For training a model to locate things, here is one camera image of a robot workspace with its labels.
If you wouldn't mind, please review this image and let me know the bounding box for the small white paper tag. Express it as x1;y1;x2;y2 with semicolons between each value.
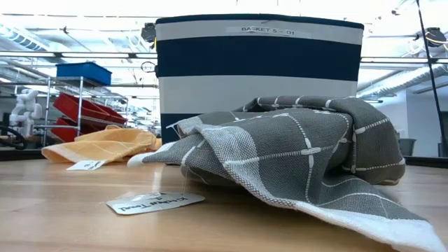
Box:
66;160;107;172

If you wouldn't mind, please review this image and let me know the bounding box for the red plastic bin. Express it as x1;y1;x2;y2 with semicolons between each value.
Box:
52;92;127;124
50;117;102;143

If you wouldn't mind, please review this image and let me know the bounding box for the thin black pole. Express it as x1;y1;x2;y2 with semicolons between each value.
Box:
415;0;448;148

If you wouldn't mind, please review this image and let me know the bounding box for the orange checked towel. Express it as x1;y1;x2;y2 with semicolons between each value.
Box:
41;125;163;165

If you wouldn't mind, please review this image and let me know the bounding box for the black wire ring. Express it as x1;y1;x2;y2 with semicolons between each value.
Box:
140;61;158;74

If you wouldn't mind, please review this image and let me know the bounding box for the black coiled hose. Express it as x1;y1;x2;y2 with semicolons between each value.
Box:
0;125;28;151

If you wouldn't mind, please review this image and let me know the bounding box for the black ceiling cable reel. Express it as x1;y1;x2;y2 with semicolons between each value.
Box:
423;27;447;48
141;22;158;43

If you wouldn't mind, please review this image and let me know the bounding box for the grey waste bin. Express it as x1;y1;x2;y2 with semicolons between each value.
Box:
398;138;417;157

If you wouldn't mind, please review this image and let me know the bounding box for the handwritten white paper tag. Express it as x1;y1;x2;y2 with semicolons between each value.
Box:
106;191;206;216

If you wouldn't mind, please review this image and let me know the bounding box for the navy white striped basket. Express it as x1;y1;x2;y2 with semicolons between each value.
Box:
155;13;365;145

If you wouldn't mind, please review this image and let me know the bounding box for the white basket label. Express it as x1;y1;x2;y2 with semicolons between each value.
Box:
226;24;312;39

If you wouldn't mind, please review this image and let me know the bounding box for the grey checked towel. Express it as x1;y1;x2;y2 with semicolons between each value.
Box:
127;94;447;252

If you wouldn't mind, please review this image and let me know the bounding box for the blue plastic bin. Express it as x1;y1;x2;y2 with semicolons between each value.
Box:
55;62;113;86

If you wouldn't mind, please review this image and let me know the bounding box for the metal wire shelf rack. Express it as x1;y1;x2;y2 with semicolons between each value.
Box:
34;76;130;148

